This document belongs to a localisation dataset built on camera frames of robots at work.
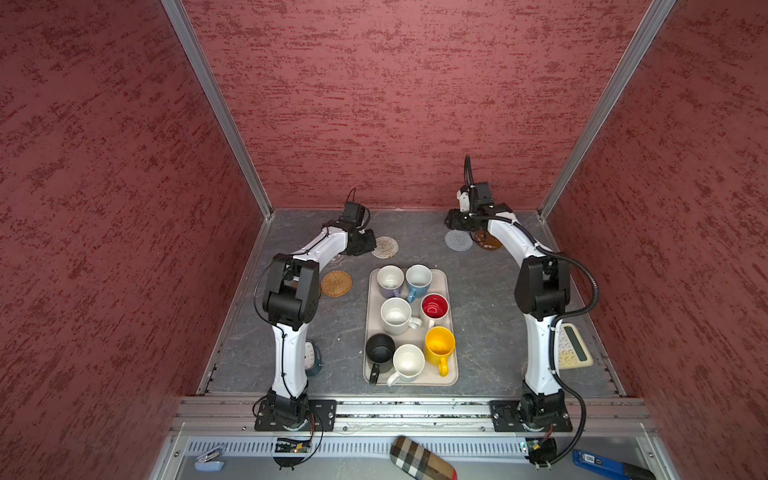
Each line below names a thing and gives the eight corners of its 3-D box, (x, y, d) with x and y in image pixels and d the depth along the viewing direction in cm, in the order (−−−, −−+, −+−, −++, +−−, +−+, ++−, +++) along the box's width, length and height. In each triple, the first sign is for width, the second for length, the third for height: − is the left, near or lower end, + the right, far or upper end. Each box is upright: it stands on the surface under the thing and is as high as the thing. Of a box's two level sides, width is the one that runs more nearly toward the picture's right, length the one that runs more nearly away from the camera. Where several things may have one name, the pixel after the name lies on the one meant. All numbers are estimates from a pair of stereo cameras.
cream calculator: (560, 369, 84) (565, 366, 82) (546, 327, 93) (550, 323, 90) (591, 369, 85) (597, 366, 82) (574, 327, 93) (579, 323, 90)
